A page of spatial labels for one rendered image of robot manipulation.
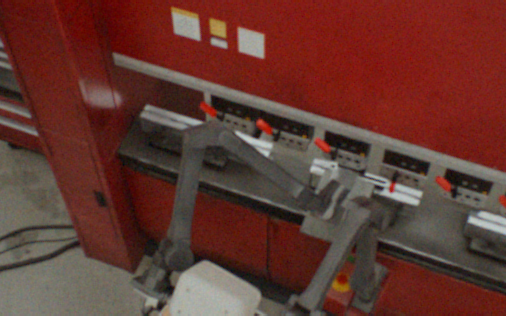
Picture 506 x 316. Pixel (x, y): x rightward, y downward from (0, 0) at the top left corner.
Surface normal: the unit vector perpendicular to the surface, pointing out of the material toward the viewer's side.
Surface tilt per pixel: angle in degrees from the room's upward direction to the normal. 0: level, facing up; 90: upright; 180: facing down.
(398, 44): 90
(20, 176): 0
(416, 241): 0
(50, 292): 0
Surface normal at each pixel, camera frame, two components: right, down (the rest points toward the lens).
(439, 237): -0.01, -0.55
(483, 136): -0.37, 0.78
